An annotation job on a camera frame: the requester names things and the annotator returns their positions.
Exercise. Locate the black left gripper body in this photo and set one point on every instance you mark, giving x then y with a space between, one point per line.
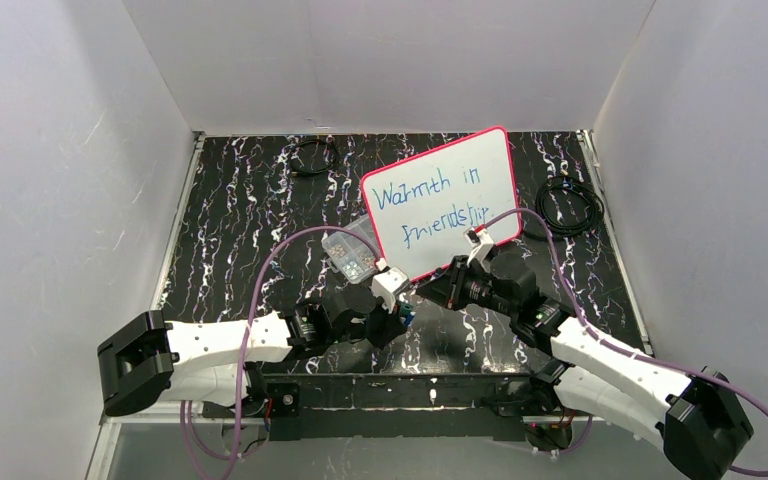
384 324

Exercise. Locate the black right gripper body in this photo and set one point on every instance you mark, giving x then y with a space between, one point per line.
454 287

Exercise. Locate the pink framed whiteboard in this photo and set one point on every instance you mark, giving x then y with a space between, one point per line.
421 207

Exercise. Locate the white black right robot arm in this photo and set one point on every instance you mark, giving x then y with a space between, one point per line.
695 420

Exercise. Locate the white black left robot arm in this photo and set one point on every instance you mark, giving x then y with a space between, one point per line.
153 359

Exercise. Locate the clear plastic screw box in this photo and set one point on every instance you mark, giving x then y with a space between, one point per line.
353 256

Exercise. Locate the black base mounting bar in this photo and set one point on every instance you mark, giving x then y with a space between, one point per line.
499 406

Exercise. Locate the green handled screwdriver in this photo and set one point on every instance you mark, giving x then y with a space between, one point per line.
406 313

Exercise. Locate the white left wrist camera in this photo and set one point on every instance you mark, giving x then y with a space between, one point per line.
388 284

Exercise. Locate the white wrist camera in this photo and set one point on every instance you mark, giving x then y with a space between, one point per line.
388 284
483 249

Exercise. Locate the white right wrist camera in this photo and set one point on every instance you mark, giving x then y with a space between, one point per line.
483 249

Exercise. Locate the aluminium rail right edge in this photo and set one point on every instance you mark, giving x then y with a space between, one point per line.
592 163

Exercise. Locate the aluminium rail edge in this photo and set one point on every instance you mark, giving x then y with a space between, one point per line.
592 163
109 432

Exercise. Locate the aluminium rail left edge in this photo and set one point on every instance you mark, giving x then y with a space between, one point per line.
109 432

